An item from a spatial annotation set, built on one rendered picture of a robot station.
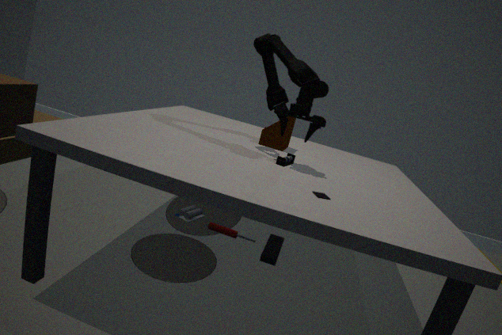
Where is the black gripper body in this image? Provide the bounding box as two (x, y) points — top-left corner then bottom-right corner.
(274, 95), (326, 127)

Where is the red-handled screwdriver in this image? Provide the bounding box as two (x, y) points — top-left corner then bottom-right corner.
(208, 222), (256, 242)

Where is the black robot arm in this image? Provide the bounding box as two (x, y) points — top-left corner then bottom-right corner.
(253, 34), (329, 117)

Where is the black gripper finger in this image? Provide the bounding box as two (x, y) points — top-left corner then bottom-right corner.
(277, 114), (288, 136)
(305, 123), (321, 143)

